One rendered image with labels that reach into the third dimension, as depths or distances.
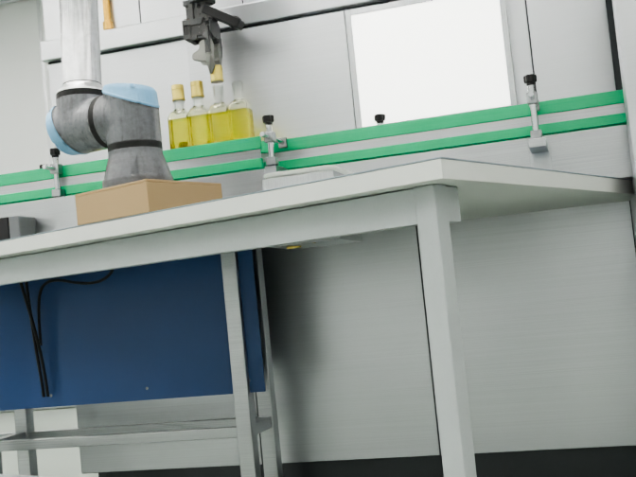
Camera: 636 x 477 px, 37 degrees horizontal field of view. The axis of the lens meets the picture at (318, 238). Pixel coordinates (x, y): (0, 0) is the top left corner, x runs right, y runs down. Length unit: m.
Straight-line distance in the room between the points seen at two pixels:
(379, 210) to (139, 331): 1.06
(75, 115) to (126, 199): 0.27
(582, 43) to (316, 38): 0.71
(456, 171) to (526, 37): 1.10
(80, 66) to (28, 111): 4.42
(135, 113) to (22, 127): 4.58
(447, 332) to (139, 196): 0.71
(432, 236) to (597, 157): 0.85
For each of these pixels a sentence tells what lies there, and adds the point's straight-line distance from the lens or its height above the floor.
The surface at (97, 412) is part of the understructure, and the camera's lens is 2.92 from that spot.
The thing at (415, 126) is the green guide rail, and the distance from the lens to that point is 2.40.
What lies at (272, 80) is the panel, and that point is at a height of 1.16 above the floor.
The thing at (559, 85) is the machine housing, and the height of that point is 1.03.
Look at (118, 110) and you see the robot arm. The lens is 2.06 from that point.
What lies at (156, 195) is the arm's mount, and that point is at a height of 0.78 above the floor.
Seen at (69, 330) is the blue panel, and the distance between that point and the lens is 2.61.
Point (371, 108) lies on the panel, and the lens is 2.61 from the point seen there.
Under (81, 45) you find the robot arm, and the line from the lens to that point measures 2.21.
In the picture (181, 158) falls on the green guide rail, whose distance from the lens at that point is 2.48.
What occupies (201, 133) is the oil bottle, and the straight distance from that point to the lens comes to 2.58.
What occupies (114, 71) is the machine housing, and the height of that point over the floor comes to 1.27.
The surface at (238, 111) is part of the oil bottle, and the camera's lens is 2.55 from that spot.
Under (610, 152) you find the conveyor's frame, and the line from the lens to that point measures 2.34.
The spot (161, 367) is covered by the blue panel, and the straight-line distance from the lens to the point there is 2.50.
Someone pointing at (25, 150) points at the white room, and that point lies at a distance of 6.59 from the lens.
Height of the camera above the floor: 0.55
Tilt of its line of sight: 3 degrees up
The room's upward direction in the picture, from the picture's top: 6 degrees counter-clockwise
